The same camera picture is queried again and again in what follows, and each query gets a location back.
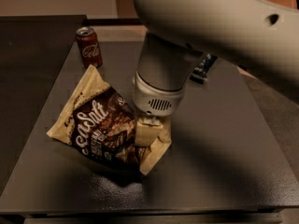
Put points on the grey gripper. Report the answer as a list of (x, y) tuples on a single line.
[(155, 99)]

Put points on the brown sea salt chip bag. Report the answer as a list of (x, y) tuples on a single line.
[(100, 124)]

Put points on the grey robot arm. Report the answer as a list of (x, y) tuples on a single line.
[(259, 34)]

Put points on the blue chip bag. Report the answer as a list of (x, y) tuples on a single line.
[(199, 73)]

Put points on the red cola can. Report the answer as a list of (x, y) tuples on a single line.
[(88, 46)]

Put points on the dark side table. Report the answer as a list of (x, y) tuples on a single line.
[(32, 52)]

